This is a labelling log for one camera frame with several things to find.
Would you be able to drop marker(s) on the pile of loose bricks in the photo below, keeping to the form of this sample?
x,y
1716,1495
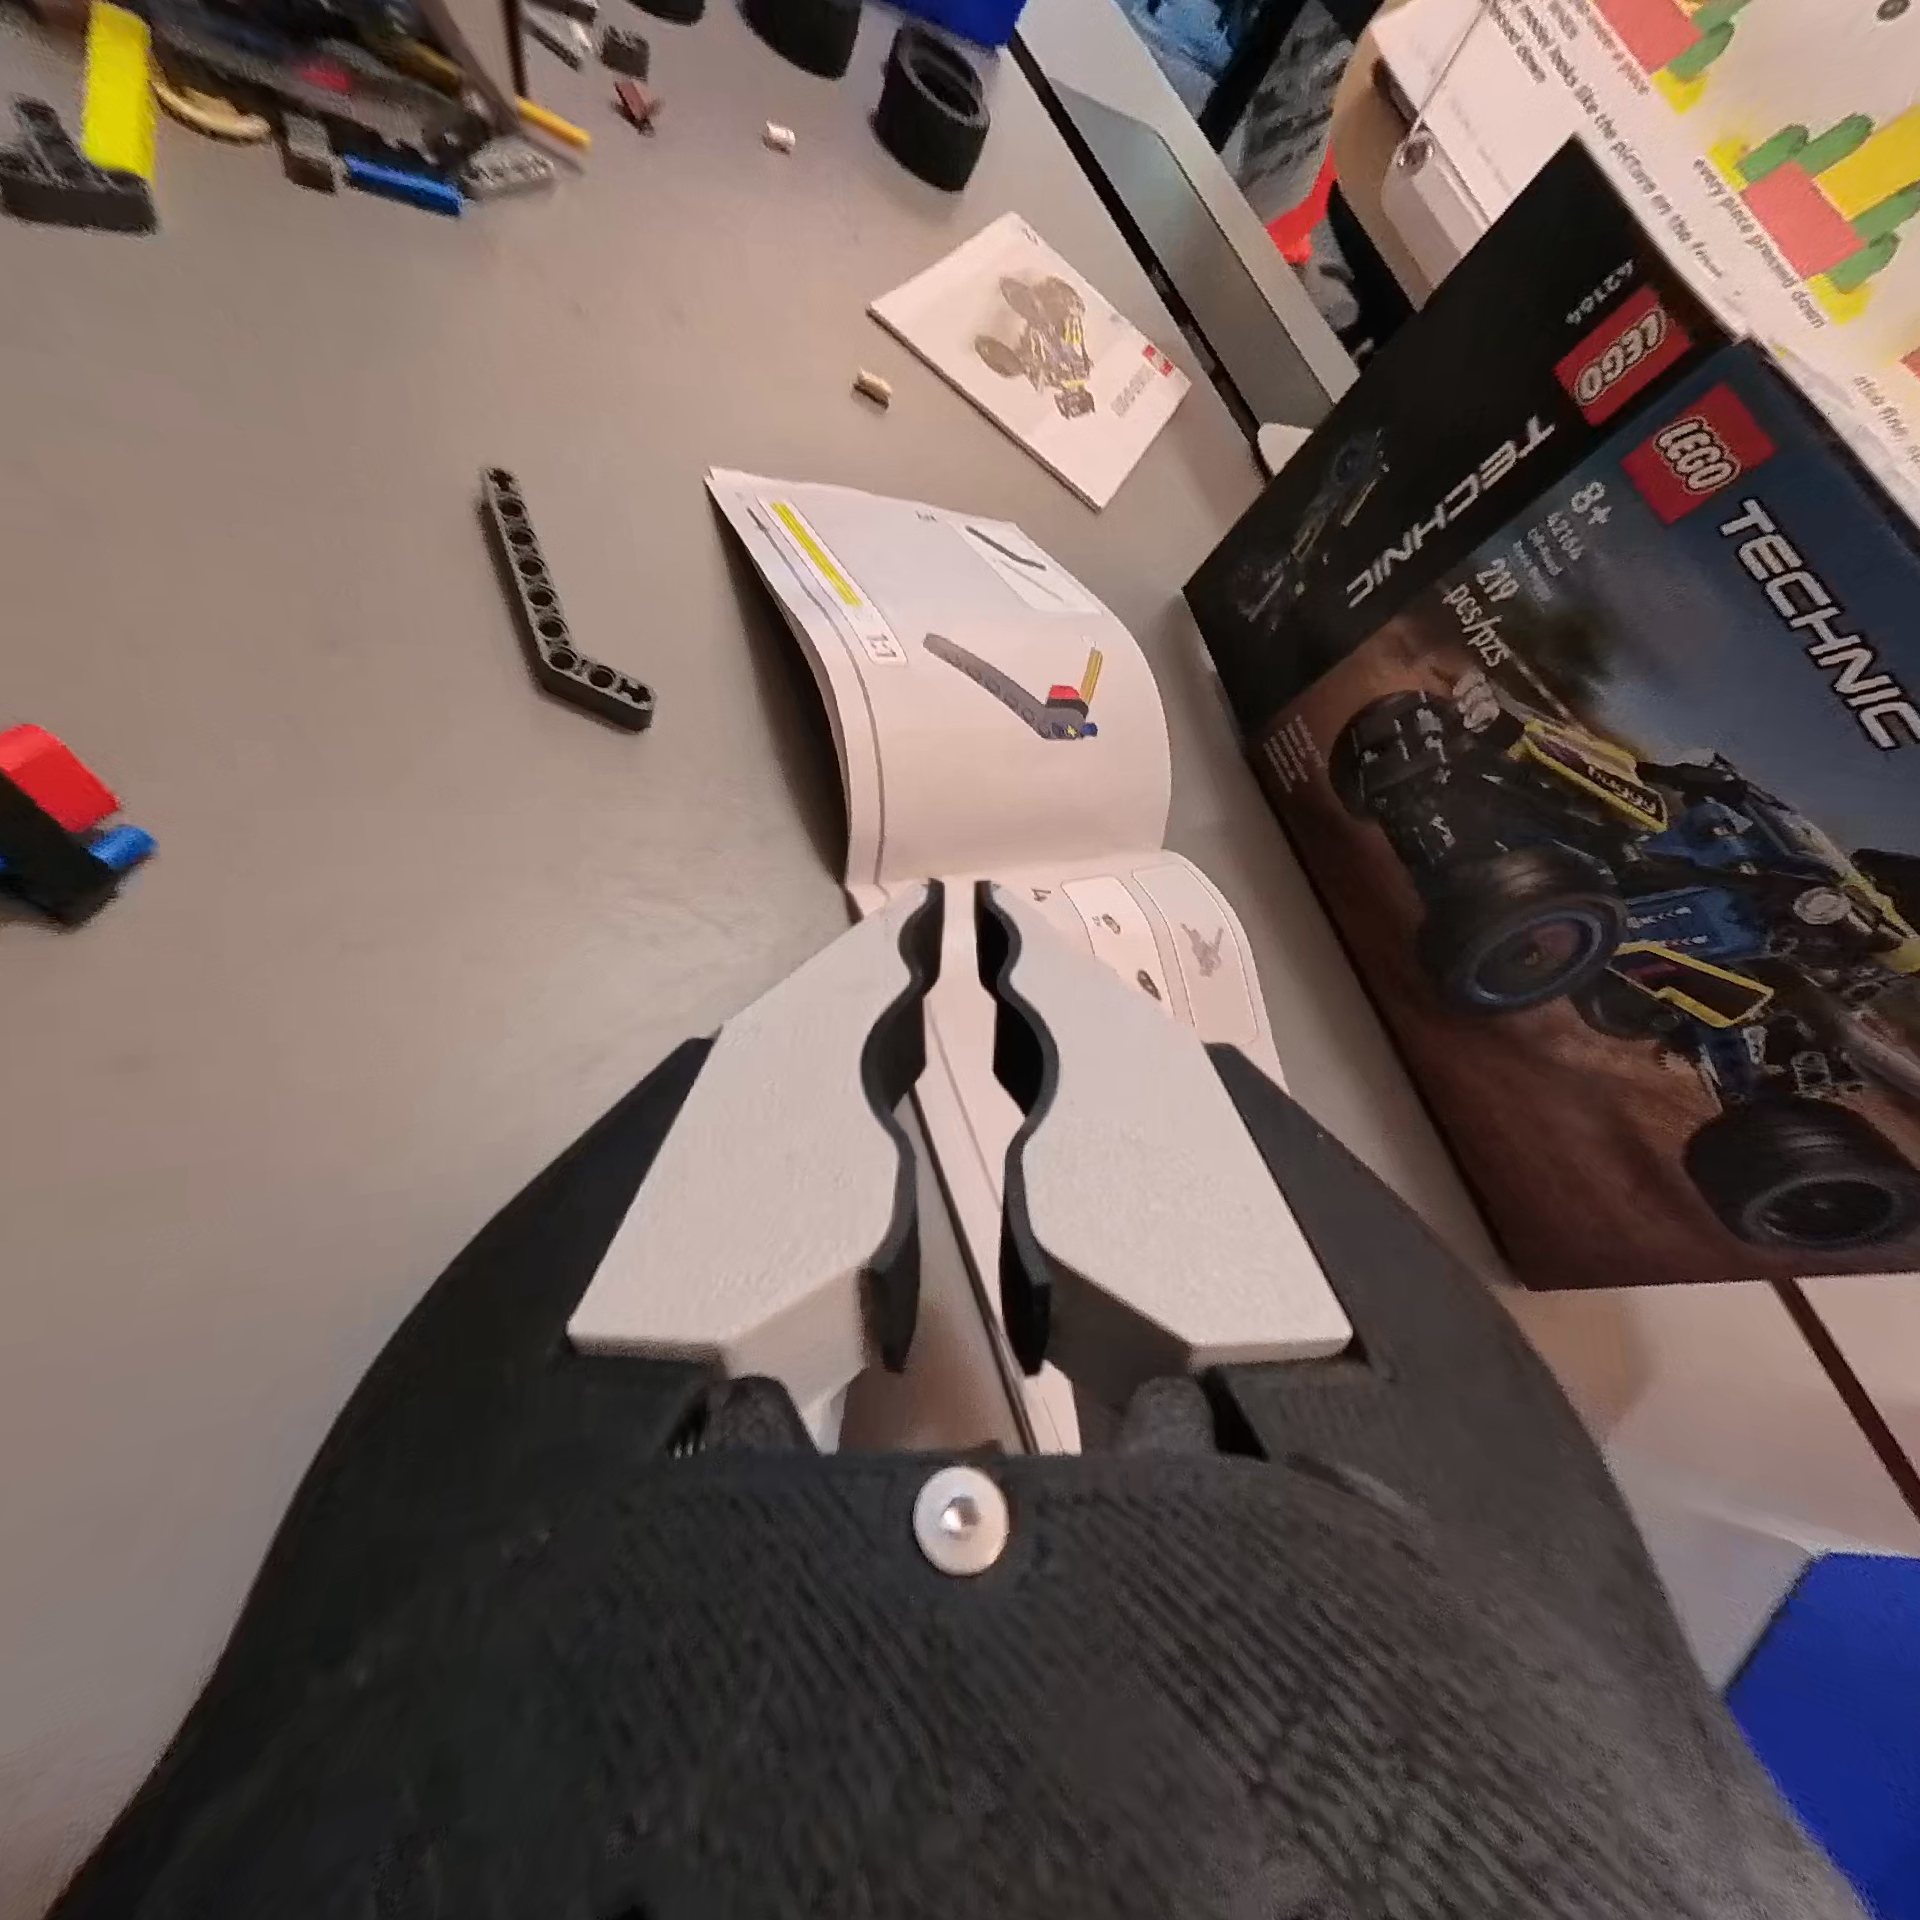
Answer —
x,y
119,89

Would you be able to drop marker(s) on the small buggy cover booklet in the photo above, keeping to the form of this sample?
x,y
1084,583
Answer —
x,y
1036,362

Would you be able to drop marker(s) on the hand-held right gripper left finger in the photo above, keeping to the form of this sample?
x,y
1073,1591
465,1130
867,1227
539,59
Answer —
x,y
748,1199

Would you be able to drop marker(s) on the black angled holed beam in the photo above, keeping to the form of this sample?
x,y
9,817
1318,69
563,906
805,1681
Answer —
x,y
518,561

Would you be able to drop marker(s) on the red black blue brick assembly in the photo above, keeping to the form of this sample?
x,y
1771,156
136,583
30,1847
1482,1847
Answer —
x,y
55,783

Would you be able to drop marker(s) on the red plastic object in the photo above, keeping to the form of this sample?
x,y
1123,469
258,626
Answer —
x,y
1302,217

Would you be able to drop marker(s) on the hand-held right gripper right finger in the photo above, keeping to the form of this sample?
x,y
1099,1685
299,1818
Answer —
x,y
1169,1199

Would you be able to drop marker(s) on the instruction booklet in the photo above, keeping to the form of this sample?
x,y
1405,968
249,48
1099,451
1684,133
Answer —
x,y
992,737

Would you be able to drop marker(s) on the paper sheet with brick pictures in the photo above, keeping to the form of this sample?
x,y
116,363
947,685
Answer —
x,y
1771,182

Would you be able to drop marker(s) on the small tan connector piece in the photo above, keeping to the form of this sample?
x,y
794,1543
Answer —
x,y
875,389

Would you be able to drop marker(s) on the toy buggy set box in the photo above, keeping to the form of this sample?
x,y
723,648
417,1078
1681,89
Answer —
x,y
1500,899

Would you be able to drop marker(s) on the black rubber tyre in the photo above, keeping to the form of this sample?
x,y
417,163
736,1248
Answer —
x,y
932,111
805,36

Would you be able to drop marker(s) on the silver flat panel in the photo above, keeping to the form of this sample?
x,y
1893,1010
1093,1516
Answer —
x,y
1187,227

